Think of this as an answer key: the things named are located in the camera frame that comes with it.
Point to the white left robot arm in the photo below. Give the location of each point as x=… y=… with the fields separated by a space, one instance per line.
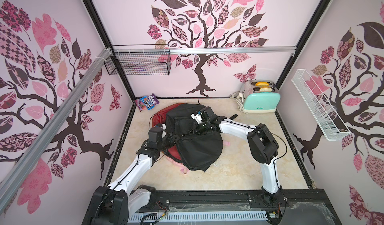
x=126 y=183

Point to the aluminium rail back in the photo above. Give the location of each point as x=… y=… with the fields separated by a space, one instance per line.
x=177 y=51

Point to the red backpack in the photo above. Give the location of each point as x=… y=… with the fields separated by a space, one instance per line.
x=175 y=117

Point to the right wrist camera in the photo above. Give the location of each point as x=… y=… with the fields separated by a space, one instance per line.
x=206 y=115

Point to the aluminium rail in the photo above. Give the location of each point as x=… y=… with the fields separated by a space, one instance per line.
x=23 y=167
x=177 y=51

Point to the yellow toast slice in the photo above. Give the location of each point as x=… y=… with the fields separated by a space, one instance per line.
x=262 y=84
x=266 y=89

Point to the white wire shelf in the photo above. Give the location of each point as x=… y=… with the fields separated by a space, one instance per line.
x=324 y=113

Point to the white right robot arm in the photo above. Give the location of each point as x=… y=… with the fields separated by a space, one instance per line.
x=262 y=143

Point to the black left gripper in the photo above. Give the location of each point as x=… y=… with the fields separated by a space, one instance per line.
x=169 y=136

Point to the black wire basket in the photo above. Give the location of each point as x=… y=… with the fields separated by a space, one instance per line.
x=141 y=59

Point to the yellow toast slice back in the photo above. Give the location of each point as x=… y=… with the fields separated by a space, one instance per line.
x=262 y=84

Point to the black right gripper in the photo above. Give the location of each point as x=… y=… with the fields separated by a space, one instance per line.
x=199 y=124

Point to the mint green toaster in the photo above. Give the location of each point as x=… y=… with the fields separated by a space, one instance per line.
x=259 y=102

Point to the yellow toast slice front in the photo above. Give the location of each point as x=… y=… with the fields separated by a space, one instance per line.
x=266 y=89

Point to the white vented cable duct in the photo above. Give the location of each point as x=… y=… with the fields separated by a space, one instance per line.
x=194 y=217

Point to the purple candy bag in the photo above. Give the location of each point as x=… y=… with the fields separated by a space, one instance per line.
x=146 y=102

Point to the aluminium rail left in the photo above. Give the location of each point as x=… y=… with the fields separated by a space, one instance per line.
x=23 y=167

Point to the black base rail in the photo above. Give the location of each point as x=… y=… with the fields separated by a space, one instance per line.
x=254 y=199

